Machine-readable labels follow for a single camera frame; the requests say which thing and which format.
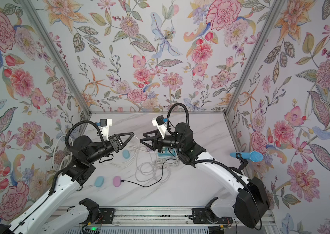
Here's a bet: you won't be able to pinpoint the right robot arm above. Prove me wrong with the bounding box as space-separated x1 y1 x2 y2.
140 123 270 229

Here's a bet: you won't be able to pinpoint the teal power strip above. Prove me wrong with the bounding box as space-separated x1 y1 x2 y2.
157 148 178 158

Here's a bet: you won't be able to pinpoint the white coiled cables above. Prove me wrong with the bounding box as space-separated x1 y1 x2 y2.
50 133 183 185

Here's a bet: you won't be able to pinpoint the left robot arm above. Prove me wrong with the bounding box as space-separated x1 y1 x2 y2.
0 132 135 234

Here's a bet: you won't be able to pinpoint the black charging cable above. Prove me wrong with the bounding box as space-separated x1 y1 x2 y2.
120 156 180 188

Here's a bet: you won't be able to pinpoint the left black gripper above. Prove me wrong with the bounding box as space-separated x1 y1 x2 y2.
86 134 134 165

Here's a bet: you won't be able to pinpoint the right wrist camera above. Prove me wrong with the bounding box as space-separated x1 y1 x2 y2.
152 116 167 138

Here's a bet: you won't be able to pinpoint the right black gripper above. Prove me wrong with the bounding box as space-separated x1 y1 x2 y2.
143 131 188 156

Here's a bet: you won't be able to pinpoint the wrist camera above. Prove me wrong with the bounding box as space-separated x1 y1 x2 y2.
96 119 113 140
152 116 167 138

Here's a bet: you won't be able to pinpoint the teal earbud case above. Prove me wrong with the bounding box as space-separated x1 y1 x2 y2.
94 176 104 188
123 150 130 160

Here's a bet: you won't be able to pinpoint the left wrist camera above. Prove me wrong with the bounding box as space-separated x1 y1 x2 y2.
96 119 113 140

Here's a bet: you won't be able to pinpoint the pink earbud case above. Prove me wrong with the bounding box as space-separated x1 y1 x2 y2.
113 176 122 187

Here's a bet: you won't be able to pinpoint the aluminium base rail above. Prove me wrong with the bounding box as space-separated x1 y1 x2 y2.
47 206 276 227

